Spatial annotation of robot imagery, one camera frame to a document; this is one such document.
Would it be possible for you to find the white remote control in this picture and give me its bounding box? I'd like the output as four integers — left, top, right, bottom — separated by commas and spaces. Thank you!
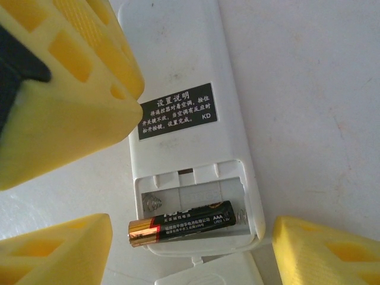
117, 0, 267, 256

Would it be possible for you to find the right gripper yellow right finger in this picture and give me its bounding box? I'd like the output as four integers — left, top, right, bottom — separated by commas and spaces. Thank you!
272, 216, 380, 285

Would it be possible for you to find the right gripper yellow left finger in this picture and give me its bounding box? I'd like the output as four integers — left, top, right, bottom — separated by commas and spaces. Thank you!
0, 213, 113, 285

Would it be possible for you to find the black gold AAA battery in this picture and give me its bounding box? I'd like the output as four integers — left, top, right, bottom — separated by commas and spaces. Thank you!
127, 200, 238, 248

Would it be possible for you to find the white battery compartment cover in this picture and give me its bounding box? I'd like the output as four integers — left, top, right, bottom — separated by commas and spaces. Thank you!
153, 251, 265, 285

